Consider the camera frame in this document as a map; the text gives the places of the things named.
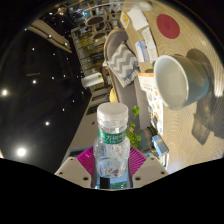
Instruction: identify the white round column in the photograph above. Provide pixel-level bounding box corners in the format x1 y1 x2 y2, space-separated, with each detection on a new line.
80 72 104 89

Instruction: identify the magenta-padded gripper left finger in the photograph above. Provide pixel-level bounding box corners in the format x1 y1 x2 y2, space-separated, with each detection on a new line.
54 145 98 189

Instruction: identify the group of ceiling lights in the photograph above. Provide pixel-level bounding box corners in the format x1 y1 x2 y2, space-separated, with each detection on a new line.
0 26 88 159

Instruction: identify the pale green ceramic mug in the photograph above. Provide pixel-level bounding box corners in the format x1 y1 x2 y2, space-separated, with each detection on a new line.
153 53 211 112

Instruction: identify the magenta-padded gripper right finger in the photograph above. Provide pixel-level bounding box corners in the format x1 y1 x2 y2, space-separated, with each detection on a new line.
128 145 170 189

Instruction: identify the grey zigzag striped cushion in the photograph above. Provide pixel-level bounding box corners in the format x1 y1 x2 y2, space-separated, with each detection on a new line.
105 41 140 88

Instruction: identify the white cardboard box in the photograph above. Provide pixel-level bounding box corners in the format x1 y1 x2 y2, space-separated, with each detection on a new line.
141 26 160 73

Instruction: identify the flat round red coaster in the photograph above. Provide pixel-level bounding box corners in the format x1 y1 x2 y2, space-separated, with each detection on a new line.
156 13 181 40

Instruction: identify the yellow framed table card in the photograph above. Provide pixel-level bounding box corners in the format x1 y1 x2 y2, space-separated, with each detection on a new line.
119 12 131 29

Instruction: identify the person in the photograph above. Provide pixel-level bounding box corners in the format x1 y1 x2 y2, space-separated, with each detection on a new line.
109 87 119 104

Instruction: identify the clear plastic water bottle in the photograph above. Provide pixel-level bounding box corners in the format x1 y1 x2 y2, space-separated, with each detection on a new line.
92 101 131 179

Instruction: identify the white printed menu sheet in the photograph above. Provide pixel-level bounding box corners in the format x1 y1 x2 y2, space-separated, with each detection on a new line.
137 72 165 136

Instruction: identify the small blue white tissue pack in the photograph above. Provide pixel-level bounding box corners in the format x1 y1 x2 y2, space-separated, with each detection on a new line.
134 39 148 63

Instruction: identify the white paper napkin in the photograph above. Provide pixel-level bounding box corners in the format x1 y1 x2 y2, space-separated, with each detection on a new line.
126 8 149 32

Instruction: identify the small blue and white box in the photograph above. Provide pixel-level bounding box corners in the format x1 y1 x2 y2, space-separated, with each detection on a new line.
151 134 170 158

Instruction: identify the group of dining chairs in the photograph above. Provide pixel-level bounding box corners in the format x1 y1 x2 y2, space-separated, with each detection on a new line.
68 6 124 78

